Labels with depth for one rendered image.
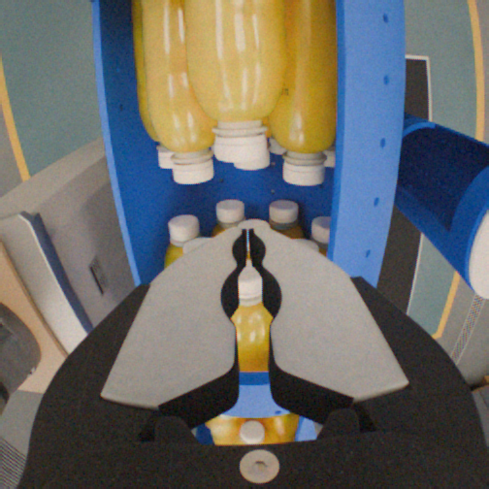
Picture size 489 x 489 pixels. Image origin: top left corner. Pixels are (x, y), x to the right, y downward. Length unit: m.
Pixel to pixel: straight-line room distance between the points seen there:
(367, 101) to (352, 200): 0.06
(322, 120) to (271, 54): 0.08
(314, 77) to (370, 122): 0.07
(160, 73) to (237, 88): 0.08
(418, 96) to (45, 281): 1.42
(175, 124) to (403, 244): 1.50
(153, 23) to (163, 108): 0.07
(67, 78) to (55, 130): 0.27
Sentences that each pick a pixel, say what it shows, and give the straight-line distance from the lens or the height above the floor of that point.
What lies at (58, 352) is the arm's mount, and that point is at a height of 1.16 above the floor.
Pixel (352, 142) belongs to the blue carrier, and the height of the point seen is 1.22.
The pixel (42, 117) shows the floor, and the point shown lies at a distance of 1.71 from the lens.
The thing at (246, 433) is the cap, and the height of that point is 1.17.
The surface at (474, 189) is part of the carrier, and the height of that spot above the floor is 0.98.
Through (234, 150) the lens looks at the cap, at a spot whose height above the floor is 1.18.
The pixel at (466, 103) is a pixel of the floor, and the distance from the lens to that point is 1.82.
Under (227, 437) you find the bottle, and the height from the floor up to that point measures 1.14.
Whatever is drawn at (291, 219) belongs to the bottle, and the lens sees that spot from 0.42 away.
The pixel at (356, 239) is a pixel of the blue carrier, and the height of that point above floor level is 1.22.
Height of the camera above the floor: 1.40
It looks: 60 degrees down
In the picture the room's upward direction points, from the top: 179 degrees clockwise
